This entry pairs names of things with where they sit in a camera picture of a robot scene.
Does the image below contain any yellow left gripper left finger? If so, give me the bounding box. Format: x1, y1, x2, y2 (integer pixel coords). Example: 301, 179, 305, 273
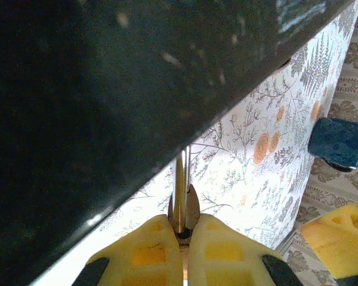
71, 213, 186, 286

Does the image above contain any aluminium side rail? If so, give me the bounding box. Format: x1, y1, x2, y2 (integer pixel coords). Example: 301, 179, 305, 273
273, 229, 301, 259

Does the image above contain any small brass padlock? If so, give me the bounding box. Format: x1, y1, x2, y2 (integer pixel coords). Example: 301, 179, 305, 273
166, 144, 202, 286

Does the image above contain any starry night painted box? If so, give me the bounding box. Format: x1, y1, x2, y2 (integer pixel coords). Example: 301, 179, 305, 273
0, 0, 356, 286

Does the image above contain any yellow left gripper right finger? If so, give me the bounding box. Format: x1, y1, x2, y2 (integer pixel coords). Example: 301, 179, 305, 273
186, 213, 305, 286

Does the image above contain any dark blue mug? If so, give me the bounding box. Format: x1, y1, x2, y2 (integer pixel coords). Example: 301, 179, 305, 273
308, 117, 358, 173

